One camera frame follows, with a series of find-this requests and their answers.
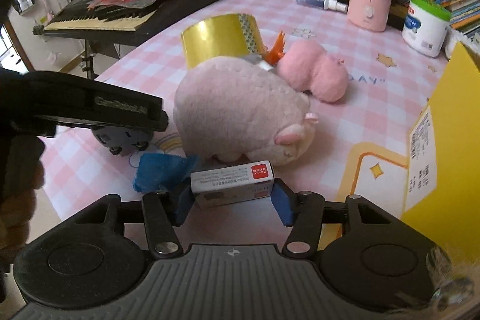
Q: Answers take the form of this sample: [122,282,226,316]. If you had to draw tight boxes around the yellow cardboard box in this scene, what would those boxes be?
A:
[401,43,479,263]

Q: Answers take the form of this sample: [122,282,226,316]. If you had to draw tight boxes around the yellow tape roll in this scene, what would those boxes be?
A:
[181,13,266,69]

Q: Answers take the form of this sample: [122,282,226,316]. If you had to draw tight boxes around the dark pink plush toy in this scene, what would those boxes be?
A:
[277,39,349,103]

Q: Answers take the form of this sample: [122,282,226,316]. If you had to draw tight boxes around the pink checkered tablecloth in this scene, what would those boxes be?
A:
[42,0,447,243]

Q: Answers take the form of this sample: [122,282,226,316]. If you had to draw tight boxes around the light pink plush pig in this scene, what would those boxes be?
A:
[172,57,319,166]

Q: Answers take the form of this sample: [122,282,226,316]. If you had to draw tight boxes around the white tub green lid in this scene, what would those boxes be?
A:
[402,0,451,58]

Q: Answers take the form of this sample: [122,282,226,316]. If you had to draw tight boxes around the black keyboard piano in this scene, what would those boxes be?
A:
[42,0,220,46]

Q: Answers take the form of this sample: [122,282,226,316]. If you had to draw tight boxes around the white blue spray bottle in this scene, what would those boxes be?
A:
[295,0,348,14]

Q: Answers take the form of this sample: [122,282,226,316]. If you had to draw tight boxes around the grey toy car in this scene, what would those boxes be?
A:
[92,127,154,155]

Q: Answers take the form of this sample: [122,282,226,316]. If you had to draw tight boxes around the small white red box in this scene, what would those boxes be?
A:
[190,161,275,209]

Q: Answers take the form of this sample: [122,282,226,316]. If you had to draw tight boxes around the left hand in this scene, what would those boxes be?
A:
[1,136,45,264]

